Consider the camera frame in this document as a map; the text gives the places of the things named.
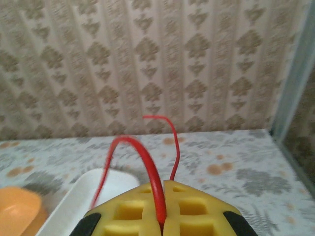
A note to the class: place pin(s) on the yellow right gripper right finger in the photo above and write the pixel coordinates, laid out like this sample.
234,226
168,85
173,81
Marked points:
197,214

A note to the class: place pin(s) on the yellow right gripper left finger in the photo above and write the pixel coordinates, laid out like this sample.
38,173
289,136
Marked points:
128,214

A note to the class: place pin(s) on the white plastic tray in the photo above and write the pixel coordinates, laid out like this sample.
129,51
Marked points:
81,194

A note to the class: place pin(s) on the floral patterned tablecloth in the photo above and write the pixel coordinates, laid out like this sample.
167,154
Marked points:
233,157

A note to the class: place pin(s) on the orange plastic tray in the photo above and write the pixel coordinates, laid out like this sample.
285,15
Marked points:
17,209

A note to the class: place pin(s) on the aluminium frame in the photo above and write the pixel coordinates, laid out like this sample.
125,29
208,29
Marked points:
292,86

